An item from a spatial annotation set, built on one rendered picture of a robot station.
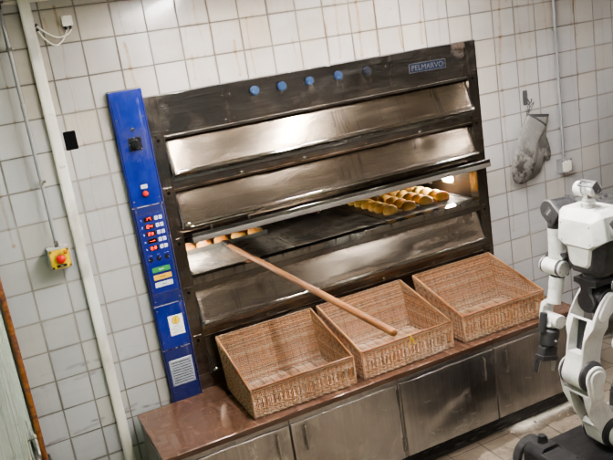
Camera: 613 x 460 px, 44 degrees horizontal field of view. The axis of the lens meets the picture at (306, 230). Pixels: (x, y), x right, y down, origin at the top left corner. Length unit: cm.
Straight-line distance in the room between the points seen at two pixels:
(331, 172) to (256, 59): 72
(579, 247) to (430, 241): 120
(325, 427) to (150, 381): 91
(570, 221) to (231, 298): 171
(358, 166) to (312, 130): 35
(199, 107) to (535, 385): 237
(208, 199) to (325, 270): 78
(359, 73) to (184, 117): 99
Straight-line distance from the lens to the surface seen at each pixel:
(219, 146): 379
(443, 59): 441
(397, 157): 424
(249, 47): 384
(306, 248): 404
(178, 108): 373
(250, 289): 397
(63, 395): 388
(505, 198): 473
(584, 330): 366
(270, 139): 388
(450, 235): 452
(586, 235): 343
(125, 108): 363
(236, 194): 385
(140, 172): 366
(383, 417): 391
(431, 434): 413
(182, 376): 395
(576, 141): 506
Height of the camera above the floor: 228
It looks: 14 degrees down
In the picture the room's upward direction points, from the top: 9 degrees counter-clockwise
